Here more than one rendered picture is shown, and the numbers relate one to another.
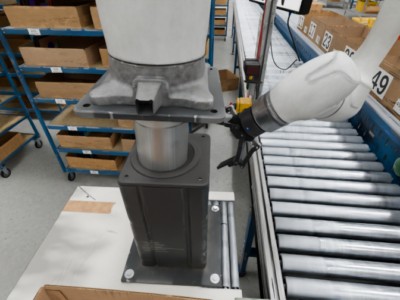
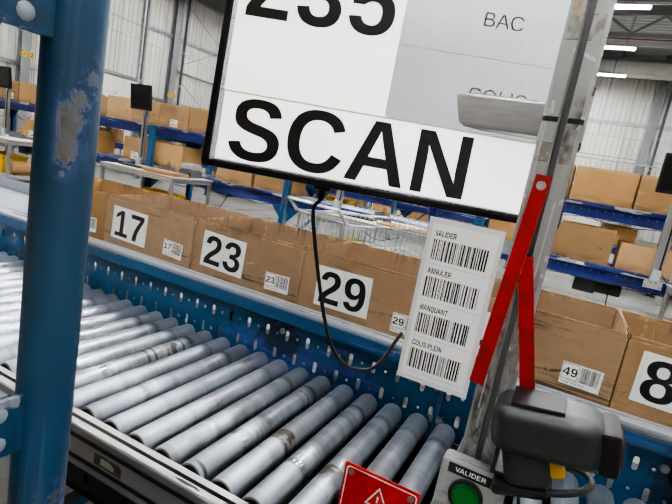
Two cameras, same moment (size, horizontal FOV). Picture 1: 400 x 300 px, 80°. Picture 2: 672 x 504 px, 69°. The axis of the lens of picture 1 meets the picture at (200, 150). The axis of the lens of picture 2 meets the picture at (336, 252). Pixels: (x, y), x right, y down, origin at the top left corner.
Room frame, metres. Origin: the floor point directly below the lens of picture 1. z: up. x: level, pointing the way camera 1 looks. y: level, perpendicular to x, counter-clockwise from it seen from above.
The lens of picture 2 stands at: (1.10, 0.30, 1.28)
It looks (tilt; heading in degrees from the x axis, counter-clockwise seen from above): 10 degrees down; 289
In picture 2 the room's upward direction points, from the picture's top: 10 degrees clockwise
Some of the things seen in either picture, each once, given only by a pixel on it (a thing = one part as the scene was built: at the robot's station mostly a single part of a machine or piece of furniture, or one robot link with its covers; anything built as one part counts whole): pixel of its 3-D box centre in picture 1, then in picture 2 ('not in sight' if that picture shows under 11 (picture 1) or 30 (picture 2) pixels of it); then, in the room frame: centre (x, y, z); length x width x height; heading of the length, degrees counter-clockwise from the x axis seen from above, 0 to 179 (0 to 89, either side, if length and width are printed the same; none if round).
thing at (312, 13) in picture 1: (318, 23); (102, 207); (2.57, -1.15, 0.96); 0.39 x 0.29 x 0.17; 175
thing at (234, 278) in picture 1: (232, 239); not in sight; (0.41, -0.10, 0.74); 0.28 x 0.02 x 0.02; 177
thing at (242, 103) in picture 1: (242, 110); not in sight; (1.05, -0.21, 0.84); 0.15 x 0.09 x 0.07; 174
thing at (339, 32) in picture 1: (352, 44); (271, 255); (1.79, -1.07, 0.96); 0.39 x 0.29 x 0.17; 174
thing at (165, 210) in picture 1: (174, 203); not in sight; (0.40, 0.07, 0.91); 0.26 x 0.26 x 0.33; 87
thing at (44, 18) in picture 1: (58, 12); not in sight; (1.56, 0.81, 1.19); 0.40 x 0.30 x 0.10; 84
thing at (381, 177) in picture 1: (325, 174); not in sight; (0.71, -0.51, 0.72); 0.52 x 0.05 x 0.05; 84
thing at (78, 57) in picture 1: (68, 49); not in sight; (1.55, 0.81, 0.99); 0.40 x 0.30 x 0.10; 82
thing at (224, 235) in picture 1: (224, 238); not in sight; (0.41, -0.07, 0.74); 0.28 x 0.02 x 0.02; 177
